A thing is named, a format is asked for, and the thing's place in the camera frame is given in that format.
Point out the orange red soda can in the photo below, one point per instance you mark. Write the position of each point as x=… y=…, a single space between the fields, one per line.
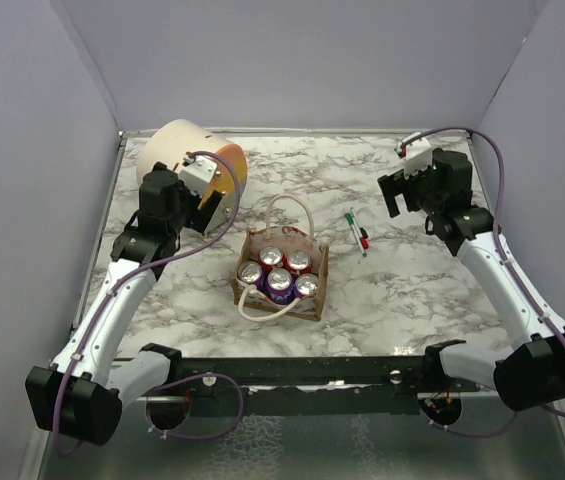
x=271 y=257

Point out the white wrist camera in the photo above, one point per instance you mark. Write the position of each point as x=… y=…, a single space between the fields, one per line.
x=197 y=174
x=416 y=154

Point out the cream cylindrical drawer box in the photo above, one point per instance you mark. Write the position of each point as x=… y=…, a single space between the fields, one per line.
x=182 y=139

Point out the black capped marker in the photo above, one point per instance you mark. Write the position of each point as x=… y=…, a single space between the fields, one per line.
x=360 y=229

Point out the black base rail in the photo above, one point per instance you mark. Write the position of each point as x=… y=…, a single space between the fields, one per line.
x=304 y=386

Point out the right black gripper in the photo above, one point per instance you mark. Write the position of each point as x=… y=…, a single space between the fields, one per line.
x=395 y=184

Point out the purple fanta can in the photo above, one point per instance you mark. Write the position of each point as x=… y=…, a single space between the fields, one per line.
x=279 y=286
x=306 y=285
x=250 y=273

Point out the green capped marker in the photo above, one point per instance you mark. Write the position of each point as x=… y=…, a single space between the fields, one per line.
x=356 y=235

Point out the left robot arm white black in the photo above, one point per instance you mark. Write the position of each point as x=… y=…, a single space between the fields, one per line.
x=81 y=394

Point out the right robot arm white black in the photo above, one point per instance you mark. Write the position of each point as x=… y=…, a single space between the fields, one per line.
x=531 y=372

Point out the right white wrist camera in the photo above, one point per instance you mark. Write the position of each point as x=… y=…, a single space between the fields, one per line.
x=416 y=154

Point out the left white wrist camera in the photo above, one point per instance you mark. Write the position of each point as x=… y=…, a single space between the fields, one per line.
x=197 y=174

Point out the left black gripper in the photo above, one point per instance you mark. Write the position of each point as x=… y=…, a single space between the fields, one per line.
x=199 y=216

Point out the red cola can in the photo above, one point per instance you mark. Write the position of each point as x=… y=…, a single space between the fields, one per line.
x=299 y=262

